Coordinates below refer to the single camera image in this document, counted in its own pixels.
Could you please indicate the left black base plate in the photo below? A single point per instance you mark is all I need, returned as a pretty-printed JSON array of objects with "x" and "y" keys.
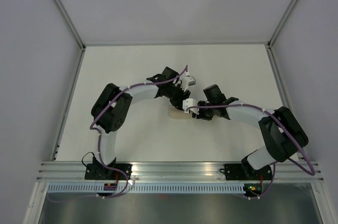
[{"x": 98, "y": 172}]

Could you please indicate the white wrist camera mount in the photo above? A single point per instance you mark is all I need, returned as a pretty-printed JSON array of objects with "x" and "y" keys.
[
  {"x": 190, "y": 105},
  {"x": 187, "y": 80}
]

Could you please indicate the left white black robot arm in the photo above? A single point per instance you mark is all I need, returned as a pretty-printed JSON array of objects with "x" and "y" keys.
[{"x": 111, "y": 108}]

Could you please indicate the aluminium front mounting rail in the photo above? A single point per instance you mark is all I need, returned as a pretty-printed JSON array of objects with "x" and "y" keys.
[{"x": 151, "y": 172}]

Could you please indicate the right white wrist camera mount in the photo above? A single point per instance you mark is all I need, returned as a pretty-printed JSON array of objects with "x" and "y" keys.
[{"x": 190, "y": 105}]

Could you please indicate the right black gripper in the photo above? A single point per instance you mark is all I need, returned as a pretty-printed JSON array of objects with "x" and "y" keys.
[{"x": 201, "y": 116}]

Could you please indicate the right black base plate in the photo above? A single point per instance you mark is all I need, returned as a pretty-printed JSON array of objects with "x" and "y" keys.
[{"x": 243, "y": 172}]

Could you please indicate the right aluminium side rail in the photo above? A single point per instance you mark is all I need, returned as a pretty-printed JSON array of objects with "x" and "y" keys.
[{"x": 280, "y": 83}]

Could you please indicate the white slotted cable duct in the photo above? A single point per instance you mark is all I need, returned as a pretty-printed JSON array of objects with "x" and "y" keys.
[{"x": 166, "y": 188}]

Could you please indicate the aluminium side rail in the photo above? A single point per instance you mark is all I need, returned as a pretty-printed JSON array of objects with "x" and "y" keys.
[
  {"x": 67, "y": 104},
  {"x": 280, "y": 83}
]

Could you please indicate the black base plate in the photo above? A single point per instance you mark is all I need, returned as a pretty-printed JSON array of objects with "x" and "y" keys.
[
  {"x": 243, "y": 172},
  {"x": 98, "y": 172}
]

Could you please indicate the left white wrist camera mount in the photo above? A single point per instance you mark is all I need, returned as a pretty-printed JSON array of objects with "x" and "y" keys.
[{"x": 187, "y": 80}]

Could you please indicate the left aluminium frame post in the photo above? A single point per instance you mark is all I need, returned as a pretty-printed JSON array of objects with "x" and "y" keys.
[{"x": 69, "y": 23}]

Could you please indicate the left aluminium side rail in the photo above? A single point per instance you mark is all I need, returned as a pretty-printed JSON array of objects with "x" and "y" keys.
[{"x": 67, "y": 104}]

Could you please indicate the beige cloth napkin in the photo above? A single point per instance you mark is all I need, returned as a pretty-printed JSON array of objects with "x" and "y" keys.
[{"x": 179, "y": 114}]

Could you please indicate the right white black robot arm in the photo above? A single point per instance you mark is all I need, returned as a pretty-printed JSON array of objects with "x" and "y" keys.
[{"x": 282, "y": 134}]

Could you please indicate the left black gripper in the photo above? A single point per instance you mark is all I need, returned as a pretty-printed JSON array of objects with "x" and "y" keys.
[{"x": 178, "y": 102}]

